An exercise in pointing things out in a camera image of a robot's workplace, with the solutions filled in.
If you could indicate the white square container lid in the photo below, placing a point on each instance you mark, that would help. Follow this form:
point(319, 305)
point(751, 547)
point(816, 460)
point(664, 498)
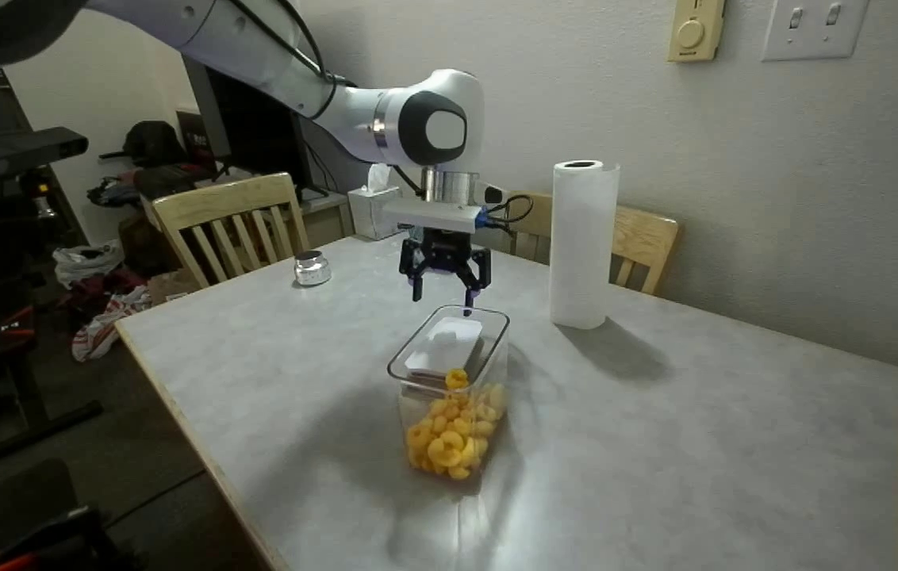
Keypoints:
point(446, 348)

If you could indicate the small glass jar silver lid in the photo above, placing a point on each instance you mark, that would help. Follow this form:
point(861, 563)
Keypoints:
point(312, 271)

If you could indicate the black cap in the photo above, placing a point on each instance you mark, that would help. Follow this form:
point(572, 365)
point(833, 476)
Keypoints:
point(150, 142)

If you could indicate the black metal stand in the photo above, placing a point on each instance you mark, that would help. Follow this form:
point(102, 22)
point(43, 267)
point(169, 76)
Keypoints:
point(5, 365)

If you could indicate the black bar-shaped stereo camera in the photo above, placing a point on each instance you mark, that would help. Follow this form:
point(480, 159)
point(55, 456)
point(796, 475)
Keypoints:
point(23, 150)

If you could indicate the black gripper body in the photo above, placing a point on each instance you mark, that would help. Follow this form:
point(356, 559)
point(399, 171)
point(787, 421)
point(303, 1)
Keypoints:
point(446, 253)

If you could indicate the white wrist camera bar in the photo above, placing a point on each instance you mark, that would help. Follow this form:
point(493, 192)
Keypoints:
point(432, 216)

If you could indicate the white paper towel roll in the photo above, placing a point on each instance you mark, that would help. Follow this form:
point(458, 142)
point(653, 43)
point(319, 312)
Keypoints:
point(582, 241)

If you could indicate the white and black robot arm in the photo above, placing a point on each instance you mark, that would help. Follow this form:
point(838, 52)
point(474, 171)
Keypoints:
point(363, 106)

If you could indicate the pile of clothes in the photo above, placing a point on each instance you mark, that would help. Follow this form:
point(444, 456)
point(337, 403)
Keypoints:
point(110, 301)

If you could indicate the white double light switch plate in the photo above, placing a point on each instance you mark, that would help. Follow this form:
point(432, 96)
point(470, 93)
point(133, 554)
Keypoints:
point(816, 28)

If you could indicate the white tissue box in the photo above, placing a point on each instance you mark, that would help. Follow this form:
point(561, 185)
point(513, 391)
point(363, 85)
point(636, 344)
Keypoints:
point(374, 212)

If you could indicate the black and red bag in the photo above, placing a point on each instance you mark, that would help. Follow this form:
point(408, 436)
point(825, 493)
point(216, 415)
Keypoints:
point(52, 541)

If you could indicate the beige round-dial thermostat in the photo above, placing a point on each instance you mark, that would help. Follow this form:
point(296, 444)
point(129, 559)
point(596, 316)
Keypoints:
point(697, 29)

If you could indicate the light wooden slat-back chair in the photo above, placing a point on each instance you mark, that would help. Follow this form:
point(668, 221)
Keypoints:
point(231, 205)

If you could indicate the black flat screen monitor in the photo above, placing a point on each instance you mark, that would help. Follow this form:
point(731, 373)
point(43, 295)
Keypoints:
point(253, 131)

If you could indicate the low wooden side cabinet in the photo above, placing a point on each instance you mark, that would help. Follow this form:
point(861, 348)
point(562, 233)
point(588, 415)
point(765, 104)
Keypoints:
point(329, 216)

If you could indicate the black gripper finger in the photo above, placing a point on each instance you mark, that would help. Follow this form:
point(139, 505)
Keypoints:
point(410, 271)
point(480, 275)

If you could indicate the yellow puffed snacks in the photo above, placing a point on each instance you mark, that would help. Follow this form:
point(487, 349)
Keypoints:
point(453, 439)

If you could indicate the light wooden chair low back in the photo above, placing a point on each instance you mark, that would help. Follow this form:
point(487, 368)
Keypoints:
point(642, 241)

